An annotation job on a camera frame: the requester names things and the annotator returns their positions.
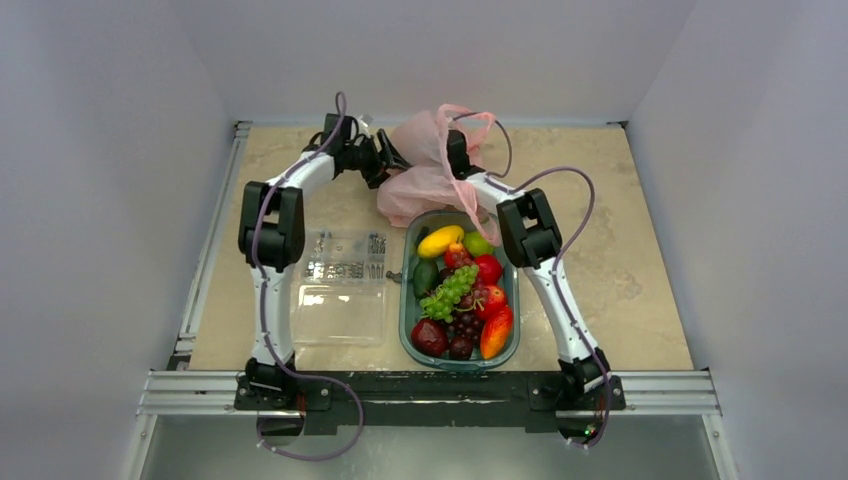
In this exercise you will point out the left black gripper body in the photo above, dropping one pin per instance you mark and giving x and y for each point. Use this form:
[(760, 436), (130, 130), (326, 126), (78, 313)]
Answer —
[(364, 158)]

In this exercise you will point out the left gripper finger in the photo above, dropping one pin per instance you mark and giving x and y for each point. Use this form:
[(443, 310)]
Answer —
[(388, 167), (386, 146)]

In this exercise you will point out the pink plastic bag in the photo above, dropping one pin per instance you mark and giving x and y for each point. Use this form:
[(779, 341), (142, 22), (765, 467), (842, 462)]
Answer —
[(429, 183)]

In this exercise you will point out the green fake grape bunch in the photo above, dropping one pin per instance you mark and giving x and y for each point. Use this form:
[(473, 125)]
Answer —
[(437, 306)]

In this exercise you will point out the red fake grape bunch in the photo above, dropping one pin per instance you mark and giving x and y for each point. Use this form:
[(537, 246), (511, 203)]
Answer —
[(465, 294)]

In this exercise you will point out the small dark fake plum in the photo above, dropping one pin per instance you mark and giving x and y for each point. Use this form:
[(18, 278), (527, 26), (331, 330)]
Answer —
[(460, 348)]

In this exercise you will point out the orange red fake mango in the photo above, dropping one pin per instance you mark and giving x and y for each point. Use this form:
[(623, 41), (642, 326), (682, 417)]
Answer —
[(497, 329)]

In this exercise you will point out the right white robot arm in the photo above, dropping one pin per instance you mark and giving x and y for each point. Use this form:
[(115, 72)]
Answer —
[(533, 242)]

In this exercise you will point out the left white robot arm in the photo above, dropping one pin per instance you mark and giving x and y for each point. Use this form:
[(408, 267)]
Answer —
[(272, 237)]

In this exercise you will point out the yellow fake mango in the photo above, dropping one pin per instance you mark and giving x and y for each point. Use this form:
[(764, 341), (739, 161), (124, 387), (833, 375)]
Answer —
[(436, 243)]

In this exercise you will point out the green fake apple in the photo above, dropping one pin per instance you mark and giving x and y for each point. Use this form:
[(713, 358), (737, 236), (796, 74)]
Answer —
[(476, 245)]

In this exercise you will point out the green fake avocado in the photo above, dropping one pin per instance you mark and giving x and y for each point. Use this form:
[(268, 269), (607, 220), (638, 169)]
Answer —
[(425, 277)]

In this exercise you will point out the red fake tomato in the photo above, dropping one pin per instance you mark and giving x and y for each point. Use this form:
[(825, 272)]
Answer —
[(490, 270)]

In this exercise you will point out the dark red fake apple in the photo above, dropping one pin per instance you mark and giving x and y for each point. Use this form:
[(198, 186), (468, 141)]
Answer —
[(429, 338)]

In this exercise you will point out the purple fake grape bunch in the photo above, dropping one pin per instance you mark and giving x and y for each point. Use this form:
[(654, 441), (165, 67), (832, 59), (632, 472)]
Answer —
[(464, 324)]

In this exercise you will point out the teal plastic bin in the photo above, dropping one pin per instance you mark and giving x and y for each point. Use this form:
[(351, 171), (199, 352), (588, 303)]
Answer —
[(409, 309)]

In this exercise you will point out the small dark bolt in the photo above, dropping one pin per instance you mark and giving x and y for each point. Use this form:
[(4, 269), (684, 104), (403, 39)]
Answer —
[(396, 277)]

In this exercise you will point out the small red yellow fruit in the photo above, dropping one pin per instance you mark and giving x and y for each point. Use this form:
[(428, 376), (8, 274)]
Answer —
[(456, 256)]

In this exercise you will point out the clear plastic screw box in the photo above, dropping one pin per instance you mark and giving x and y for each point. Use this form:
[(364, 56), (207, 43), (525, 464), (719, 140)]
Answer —
[(339, 290)]

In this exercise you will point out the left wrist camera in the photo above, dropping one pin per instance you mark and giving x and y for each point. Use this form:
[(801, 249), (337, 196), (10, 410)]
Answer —
[(363, 124)]

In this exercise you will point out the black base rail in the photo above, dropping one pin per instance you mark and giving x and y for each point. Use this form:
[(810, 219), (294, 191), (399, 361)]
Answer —
[(535, 401)]

